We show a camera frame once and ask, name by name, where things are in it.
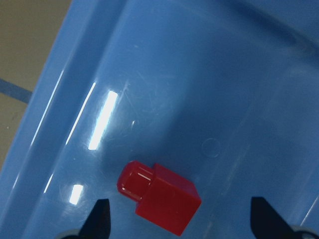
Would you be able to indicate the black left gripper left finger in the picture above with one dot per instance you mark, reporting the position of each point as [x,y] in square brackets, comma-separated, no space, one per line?
[98,223]

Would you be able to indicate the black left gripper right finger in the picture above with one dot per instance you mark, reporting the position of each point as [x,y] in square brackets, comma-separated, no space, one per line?
[266,223]

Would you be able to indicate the red block with round peg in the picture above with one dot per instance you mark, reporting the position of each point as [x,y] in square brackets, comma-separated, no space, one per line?
[162,197]

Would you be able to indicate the blue plastic tray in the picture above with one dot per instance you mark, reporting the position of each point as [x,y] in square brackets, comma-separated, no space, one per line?
[224,93]

